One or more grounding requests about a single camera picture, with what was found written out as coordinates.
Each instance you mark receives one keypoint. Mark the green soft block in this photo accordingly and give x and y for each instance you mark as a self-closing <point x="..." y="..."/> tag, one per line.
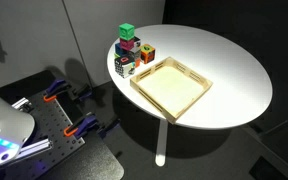
<point x="126" y="32"/>

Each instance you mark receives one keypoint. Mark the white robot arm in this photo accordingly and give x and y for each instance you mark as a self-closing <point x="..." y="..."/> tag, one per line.
<point x="4" y="126"/>

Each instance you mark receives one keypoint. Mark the square wooden tray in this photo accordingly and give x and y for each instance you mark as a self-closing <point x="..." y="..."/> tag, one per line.
<point x="170" y="87"/>

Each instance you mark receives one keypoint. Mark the black block with letter D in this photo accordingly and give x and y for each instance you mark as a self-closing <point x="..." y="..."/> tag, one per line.
<point x="124" y="66"/>

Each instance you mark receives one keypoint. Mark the orange block with number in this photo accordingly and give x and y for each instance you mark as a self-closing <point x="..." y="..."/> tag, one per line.
<point x="147" y="54"/>

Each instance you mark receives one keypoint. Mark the grey soft block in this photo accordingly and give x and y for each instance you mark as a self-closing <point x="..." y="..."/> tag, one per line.
<point x="135" y="52"/>

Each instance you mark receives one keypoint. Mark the lime green block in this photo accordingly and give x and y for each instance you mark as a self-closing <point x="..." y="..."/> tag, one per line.
<point x="116" y="55"/>

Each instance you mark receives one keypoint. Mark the blue soft block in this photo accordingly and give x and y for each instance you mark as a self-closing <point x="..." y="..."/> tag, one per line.
<point x="118" y="50"/>

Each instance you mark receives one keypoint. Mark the magenta soft block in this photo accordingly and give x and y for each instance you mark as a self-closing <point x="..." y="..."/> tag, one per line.
<point x="127" y="44"/>

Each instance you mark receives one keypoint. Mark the black and white block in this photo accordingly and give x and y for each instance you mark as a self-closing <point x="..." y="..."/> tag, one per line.
<point x="137" y="41"/>

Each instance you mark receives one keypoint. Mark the white table leg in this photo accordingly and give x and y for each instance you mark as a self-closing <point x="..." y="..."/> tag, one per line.
<point x="161" y="143"/>

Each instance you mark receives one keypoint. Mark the blue clamp with orange tip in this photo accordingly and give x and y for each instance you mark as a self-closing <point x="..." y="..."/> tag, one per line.
<point x="58" y="87"/>
<point x="84" y="125"/>

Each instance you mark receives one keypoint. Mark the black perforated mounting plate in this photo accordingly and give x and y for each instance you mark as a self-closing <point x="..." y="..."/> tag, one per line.
<point x="55" y="126"/>

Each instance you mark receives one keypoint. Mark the aluminium extrusion bar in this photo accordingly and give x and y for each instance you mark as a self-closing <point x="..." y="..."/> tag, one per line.
<point x="23" y="104"/>
<point x="37" y="147"/>

